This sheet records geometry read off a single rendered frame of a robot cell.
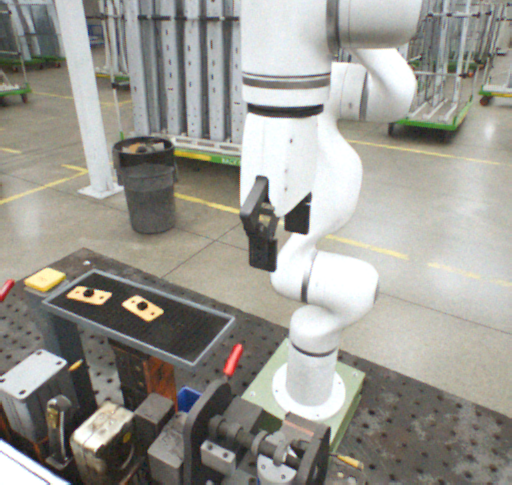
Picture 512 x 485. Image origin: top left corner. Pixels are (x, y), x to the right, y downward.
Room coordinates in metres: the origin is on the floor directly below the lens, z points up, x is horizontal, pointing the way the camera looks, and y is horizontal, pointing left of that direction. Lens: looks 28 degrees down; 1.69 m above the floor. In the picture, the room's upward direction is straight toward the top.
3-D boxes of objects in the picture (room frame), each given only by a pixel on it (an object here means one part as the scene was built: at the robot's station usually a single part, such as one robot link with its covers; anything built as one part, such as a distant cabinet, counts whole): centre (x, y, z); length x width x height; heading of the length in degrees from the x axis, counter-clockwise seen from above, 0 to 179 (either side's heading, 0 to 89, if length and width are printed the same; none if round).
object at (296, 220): (0.47, -0.06, 1.47); 0.03 x 0.03 x 0.07; 62
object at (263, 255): (0.37, 0.00, 1.47); 0.03 x 0.03 x 0.07; 62
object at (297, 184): (0.42, -0.03, 1.55); 0.10 x 0.07 x 0.11; 152
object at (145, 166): (3.30, 0.90, 0.36); 0.54 x 0.50 x 0.73; 148
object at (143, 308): (0.66, 0.22, 1.17); 0.08 x 0.04 x 0.01; 52
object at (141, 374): (0.65, 0.23, 0.92); 0.10 x 0.08 x 0.45; 63
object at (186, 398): (0.74, 0.17, 0.74); 0.11 x 0.10 x 0.09; 63
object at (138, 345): (0.65, 0.23, 1.16); 0.37 x 0.14 x 0.02; 63
